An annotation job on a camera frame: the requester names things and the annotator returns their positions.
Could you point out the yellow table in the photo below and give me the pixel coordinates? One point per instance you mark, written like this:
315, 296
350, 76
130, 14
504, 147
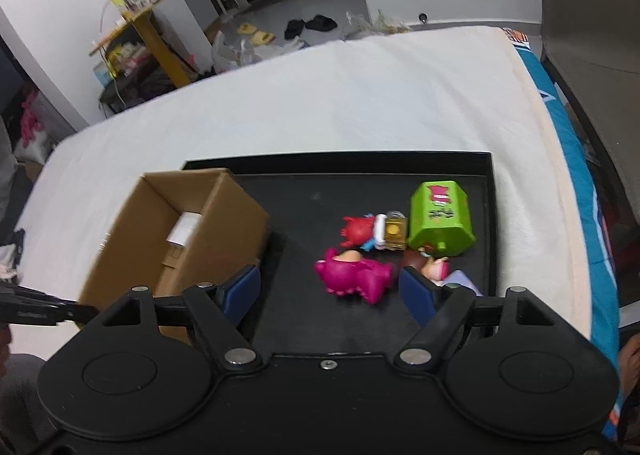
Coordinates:
160, 42

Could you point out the black slipper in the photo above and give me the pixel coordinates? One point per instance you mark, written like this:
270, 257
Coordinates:
320, 23
294, 29

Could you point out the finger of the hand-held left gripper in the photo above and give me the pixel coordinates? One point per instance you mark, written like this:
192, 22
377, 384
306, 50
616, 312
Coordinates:
65, 307

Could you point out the white plastic bag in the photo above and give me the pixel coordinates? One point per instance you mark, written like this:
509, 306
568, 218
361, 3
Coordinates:
235, 52

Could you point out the yellow slipper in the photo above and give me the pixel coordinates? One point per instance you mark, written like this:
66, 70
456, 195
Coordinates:
262, 38
245, 28

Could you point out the red and blue toy figure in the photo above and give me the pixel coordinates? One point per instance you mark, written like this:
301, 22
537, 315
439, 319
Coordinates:
356, 230

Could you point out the teal printed bedsheet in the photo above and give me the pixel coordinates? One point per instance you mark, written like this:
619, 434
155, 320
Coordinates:
580, 160

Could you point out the white card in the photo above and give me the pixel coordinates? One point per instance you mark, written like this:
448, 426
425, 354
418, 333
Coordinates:
184, 227

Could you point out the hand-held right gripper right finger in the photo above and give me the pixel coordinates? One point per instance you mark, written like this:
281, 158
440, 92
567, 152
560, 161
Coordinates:
416, 297

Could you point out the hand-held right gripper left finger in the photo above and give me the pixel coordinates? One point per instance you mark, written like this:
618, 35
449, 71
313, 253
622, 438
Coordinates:
245, 292

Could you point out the clear plastic bag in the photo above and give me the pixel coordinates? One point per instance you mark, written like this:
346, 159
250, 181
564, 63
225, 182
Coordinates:
380, 25

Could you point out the brown cardboard box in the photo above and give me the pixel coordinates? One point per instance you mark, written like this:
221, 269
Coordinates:
225, 230

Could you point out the blue tissue pack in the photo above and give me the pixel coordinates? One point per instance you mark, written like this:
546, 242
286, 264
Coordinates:
101, 75

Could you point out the black chair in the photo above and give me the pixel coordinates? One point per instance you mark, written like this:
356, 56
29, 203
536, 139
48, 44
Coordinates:
135, 90

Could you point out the green toy box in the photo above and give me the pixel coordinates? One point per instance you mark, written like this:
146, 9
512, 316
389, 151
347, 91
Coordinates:
440, 225

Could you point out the grey pants leg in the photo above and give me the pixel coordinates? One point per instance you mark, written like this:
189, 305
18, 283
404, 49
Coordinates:
20, 410

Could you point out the brown hair doll figure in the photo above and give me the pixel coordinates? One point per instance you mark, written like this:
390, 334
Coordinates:
430, 265

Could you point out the black tray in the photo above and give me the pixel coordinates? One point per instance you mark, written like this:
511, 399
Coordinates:
310, 205

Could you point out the clear yellow toy cube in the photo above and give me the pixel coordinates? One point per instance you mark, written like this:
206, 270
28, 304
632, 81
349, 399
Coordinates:
392, 232

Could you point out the grey headboard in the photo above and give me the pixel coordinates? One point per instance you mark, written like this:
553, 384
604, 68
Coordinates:
590, 10

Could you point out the pink gloves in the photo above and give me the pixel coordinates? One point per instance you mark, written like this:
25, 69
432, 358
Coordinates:
29, 115

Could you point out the pink dinosaur toy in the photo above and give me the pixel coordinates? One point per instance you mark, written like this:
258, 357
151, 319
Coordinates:
360, 277

